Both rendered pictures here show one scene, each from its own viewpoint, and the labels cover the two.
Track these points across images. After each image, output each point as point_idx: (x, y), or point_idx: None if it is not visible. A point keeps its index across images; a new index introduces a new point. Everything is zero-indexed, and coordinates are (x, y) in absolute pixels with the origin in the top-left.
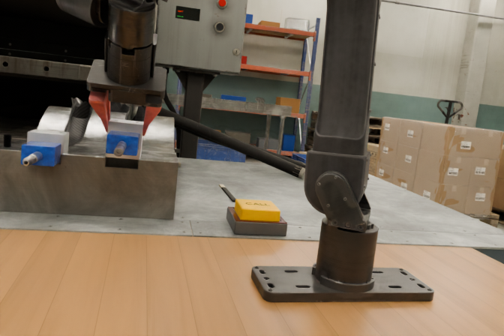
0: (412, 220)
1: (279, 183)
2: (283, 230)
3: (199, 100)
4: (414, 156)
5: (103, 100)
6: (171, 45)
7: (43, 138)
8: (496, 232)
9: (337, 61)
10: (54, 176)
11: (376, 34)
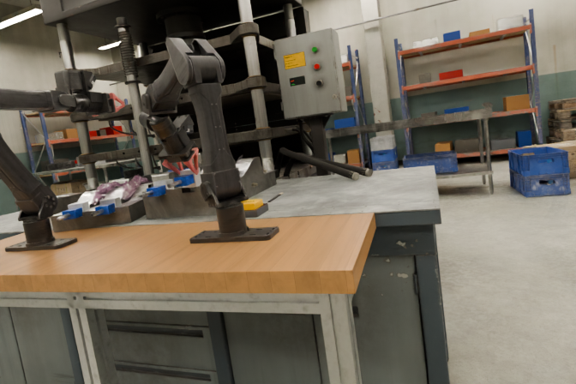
0: (372, 199)
1: (328, 186)
2: (255, 213)
3: (321, 135)
4: None
5: (167, 163)
6: (291, 105)
7: (159, 183)
8: (427, 200)
9: (201, 130)
10: (165, 201)
11: (213, 112)
